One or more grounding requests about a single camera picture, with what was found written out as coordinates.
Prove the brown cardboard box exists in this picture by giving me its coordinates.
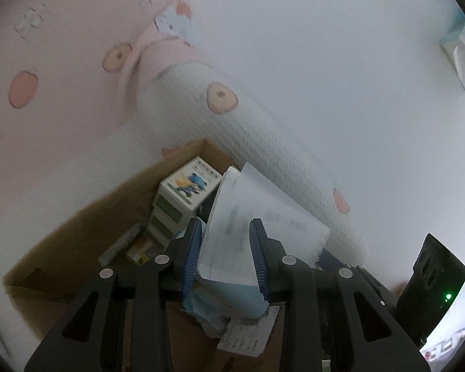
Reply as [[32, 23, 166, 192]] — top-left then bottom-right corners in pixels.
[[4, 139, 283, 371]]

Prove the light blue packet in box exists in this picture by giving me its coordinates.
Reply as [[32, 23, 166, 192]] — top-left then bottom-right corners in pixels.
[[183, 278, 269, 319]]

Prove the green white medicine box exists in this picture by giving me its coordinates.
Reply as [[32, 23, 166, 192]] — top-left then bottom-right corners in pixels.
[[148, 156, 222, 246]]

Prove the pink cartoon bed sheet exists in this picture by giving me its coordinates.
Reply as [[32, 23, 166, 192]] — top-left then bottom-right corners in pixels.
[[0, 0, 367, 369]]

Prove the small yellow card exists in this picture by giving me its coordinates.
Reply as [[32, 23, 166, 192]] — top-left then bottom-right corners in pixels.
[[125, 236, 160, 266]]

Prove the printed paper leaflet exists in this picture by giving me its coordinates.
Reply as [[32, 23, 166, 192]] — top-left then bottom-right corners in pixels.
[[216, 306, 281, 358]]

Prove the white spiral notepad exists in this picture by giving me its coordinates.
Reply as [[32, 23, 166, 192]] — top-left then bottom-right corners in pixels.
[[197, 161, 332, 286]]

